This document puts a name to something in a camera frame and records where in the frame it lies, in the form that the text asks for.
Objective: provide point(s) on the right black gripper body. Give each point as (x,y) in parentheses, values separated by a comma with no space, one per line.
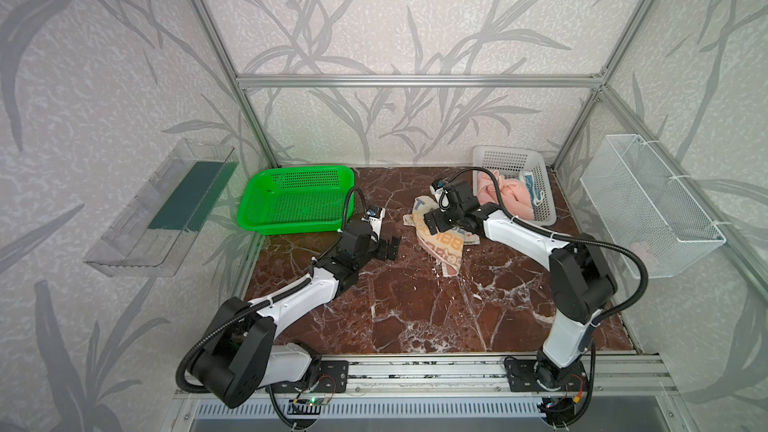
(434,221)

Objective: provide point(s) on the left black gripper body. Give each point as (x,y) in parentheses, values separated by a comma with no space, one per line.
(384,246)

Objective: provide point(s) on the cream lettered towel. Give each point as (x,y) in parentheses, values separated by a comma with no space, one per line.
(445,247)

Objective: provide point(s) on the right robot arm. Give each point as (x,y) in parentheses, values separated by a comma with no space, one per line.
(581,282)

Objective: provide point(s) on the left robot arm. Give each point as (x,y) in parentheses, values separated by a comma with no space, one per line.
(237,354)

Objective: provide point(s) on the pink towel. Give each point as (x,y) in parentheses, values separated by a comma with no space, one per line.
(514,193)

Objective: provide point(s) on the white plastic basket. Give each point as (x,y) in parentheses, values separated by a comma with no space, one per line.
(509,162)

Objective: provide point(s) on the teal patterned towel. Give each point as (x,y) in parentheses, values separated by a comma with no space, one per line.
(537,196)

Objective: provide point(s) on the green plastic basket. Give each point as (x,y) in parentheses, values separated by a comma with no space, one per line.
(296,200)

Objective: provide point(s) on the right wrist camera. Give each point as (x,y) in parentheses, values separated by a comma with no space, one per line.
(439,189)

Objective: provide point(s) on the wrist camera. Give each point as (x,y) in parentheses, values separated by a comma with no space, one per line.
(375,216)
(439,189)

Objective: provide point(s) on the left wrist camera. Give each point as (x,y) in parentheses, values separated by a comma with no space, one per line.
(375,216)

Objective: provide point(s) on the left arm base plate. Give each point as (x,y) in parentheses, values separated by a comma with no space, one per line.
(325,377)

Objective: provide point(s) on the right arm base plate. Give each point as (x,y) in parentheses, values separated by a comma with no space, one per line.
(540,375)

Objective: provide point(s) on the aluminium cage frame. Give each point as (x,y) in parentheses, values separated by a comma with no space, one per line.
(597,83)

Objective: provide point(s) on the white wire mesh basket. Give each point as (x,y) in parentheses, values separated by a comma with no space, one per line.
(647,208)

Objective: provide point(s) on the clear acrylic wall shelf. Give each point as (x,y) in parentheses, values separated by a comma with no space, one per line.
(154,233)

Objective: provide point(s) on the aluminium front rail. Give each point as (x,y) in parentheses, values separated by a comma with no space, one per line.
(483,375)

